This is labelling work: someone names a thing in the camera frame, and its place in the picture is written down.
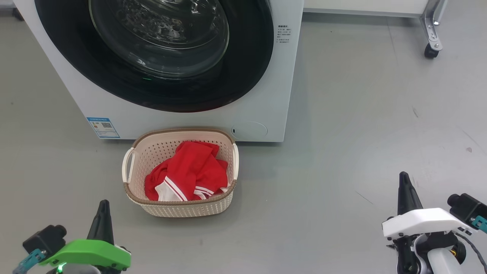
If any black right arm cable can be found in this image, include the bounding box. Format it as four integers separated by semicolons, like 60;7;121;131
455;231;487;269

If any white front-load washing machine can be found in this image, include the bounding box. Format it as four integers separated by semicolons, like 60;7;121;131
13;0;305;143

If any cream perforated laundry basket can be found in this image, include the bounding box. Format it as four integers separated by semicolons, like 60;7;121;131
122;127;239;217

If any right camera cable teal plug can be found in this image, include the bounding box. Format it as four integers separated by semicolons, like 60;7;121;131
471;216;487;233

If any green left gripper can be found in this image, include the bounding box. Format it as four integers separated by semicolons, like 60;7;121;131
38;200;132;271

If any left camera cable teal plug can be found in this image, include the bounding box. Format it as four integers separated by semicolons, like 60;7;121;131
13;249;46;274

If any blue energy label sticker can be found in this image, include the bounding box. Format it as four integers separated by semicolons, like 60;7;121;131
86;117;121;139

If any round white filter cover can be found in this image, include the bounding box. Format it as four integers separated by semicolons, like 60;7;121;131
231;121;268;140

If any camera cable teal plug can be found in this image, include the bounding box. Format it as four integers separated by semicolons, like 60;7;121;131
471;216;487;233
13;249;46;274

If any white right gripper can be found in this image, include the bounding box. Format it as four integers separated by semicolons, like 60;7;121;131
382;172;474;240

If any dark grey glass washer door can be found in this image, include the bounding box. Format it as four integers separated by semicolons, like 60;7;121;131
34;0;274;113

